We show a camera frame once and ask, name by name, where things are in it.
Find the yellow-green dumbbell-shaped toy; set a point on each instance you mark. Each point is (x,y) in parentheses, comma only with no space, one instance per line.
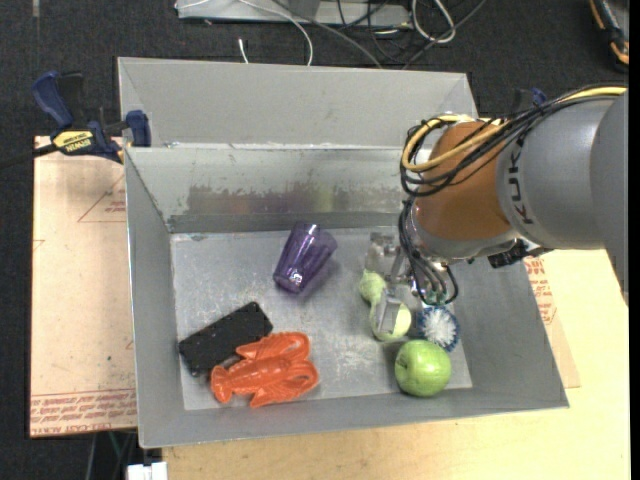
(371,287)

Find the green apple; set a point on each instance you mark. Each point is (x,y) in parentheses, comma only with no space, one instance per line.
(422,369)

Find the brown cardboard board red print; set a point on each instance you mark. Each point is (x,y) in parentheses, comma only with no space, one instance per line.
(75,278)

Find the black cylinder on white bracket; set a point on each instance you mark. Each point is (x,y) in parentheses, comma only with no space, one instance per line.
(507,256)

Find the dark green flat block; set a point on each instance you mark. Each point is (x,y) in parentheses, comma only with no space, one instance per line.
(225,337)

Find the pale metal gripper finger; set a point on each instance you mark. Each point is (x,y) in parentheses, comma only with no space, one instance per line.
(381,253)
(388,314)

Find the blue and white bristle ball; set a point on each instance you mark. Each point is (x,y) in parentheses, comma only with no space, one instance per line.
(440,328)

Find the orange toy lobster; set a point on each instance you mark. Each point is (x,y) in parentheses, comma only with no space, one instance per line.
(270,373)

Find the clear purple plastic cup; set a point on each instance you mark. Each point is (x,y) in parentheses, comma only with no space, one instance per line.
(302,258)

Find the grey metal bin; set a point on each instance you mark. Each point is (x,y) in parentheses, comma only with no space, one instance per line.
(250,113)

